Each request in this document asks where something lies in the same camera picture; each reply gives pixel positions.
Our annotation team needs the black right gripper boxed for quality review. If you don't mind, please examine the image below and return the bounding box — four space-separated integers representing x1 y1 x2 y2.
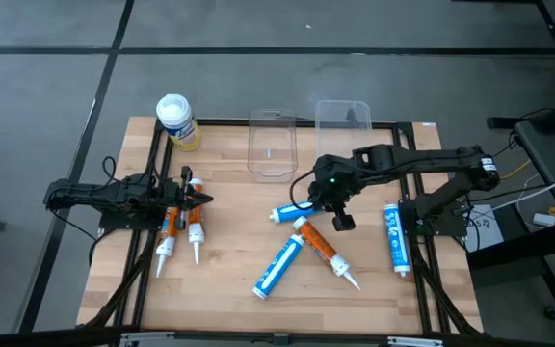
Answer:
306 153 362 232

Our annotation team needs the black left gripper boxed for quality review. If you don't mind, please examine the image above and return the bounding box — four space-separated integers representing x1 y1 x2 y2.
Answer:
135 166 214 231

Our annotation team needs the orange Gorilla sealant tube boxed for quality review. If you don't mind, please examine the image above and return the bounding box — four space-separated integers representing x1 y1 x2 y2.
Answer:
188 177 206 266
292 215 362 292
155 206 178 280

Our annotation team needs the blue white silicone tube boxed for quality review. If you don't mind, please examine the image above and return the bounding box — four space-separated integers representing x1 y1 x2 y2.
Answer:
268 200 325 224
383 202 412 279
251 233 305 301

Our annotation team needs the clear plastic bin with handle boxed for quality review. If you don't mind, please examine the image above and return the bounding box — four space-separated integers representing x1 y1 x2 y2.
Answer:
247 108 300 184

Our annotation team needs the yellow Lysol wipes canister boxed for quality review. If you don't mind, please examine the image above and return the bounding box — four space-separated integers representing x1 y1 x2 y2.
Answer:
155 93 203 152

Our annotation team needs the wide clear plastic bin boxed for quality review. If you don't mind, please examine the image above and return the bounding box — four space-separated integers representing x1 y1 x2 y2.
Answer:
314 99 373 160

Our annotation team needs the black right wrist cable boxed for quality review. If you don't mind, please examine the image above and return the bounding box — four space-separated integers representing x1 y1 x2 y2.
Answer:
288 168 318 212

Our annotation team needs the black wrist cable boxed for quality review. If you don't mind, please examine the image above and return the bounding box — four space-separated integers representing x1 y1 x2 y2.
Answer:
288 168 318 212
101 155 118 183

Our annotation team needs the black aluminium table frame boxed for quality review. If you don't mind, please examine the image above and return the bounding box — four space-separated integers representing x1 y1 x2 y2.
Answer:
77 118 484 338

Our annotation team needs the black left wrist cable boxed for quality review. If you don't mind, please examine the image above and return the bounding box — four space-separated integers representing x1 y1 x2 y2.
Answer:
101 155 118 183

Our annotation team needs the grey metal bracket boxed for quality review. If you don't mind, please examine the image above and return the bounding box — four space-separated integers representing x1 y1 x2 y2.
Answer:
386 335 445 347
118 331 177 347

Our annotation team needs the yellow floor cable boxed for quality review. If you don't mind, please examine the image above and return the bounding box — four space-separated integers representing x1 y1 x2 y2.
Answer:
500 160 533 181

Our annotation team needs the black desk leg frame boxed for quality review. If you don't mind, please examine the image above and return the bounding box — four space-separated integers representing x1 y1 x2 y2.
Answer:
466 219 555 317

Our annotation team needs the white floor cable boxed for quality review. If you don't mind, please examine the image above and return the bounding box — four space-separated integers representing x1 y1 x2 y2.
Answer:
491 166 555 213

